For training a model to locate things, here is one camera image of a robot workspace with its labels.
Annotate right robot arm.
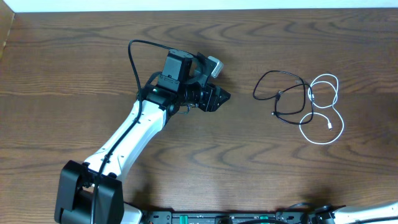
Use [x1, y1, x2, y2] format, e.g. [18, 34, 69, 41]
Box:
[305, 201, 397, 224]

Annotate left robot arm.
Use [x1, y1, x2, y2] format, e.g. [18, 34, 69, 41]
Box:
[54, 49, 231, 223]

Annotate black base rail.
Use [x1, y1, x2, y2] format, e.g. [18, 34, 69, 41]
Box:
[139, 211, 308, 224]

